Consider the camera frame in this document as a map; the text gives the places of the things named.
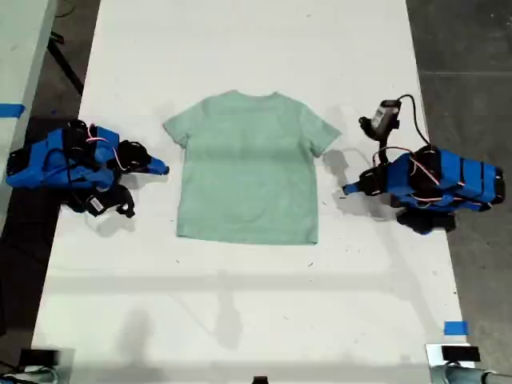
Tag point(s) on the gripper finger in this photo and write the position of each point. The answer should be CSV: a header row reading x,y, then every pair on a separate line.
x,y
154,171
354,189
159,164

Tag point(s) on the pale green t-shirt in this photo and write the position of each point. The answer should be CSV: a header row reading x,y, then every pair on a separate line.
x,y
248,168

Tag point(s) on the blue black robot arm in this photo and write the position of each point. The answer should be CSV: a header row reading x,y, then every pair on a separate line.
x,y
460,172
36,168

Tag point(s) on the black stand leg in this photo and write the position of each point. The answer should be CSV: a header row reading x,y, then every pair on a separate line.
x,y
66,64

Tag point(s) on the long blue tape strip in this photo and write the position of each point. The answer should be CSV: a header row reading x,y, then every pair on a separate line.
x,y
12,110

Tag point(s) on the pale side table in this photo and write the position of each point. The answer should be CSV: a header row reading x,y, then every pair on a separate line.
x,y
20,48

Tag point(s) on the short blue tape strip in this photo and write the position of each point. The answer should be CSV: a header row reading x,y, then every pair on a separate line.
x,y
456,328

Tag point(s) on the silver metal plate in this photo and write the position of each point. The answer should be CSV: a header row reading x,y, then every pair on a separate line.
x,y
433,354
67,364

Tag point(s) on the black box on metal plate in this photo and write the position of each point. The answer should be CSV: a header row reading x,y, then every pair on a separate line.
x,y
460,354
38,357

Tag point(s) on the small black object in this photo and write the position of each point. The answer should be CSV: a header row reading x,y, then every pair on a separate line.
x,y
260,380

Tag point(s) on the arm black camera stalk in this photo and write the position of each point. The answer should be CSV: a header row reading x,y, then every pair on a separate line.
x,y
381,150

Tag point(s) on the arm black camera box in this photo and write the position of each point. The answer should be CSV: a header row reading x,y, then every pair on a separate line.
x,y
382,118
98,204

